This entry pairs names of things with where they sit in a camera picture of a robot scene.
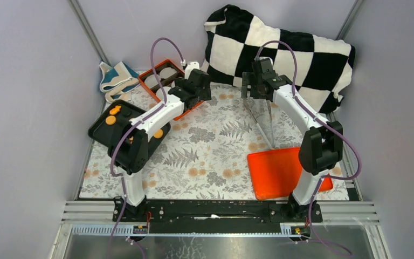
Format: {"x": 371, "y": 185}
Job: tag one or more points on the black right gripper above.
{"x": 248, "y": 79}

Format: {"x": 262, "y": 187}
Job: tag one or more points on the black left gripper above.
{"x": 203, "y": 94}

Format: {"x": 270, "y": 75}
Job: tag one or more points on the orange cookie box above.
{"x": 167, "y": 84}

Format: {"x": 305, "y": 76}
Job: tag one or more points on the round orange cookie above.
{"x": 159, "y": 134}
{"x": 110, "y": 120}

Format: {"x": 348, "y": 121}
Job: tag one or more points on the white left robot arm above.
{"x": 131, "y": 153}

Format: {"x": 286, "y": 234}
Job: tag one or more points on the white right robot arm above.
{"x": 322, "y": 144}

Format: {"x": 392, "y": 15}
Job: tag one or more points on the white paper cupcake liner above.
{"x": 152, "y": 82}
{"x": 167, "y": 72}

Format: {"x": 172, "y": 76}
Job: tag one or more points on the black white checkered pillow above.
{"x": 321, "y": 67}

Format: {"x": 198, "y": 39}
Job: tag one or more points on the floral table mat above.
{"x": 204, "y": 156}

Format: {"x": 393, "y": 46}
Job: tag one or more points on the teal beige folded cloth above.
{"x": 117, "y": 81}

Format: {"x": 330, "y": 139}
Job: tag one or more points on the orange box lid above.
{"x": 277, "y": 173}

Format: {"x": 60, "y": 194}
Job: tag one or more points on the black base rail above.
{"x": 214, "y": 216}

